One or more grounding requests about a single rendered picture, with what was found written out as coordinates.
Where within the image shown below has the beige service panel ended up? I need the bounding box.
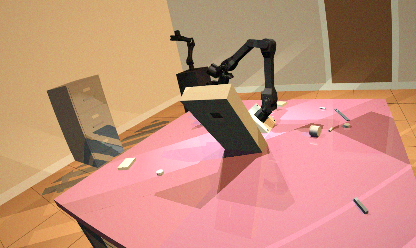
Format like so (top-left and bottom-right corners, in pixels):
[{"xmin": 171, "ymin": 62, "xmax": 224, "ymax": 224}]
[{"xmin": 180, "ymin": 84, "xmax": 268, "ymax": 152}]

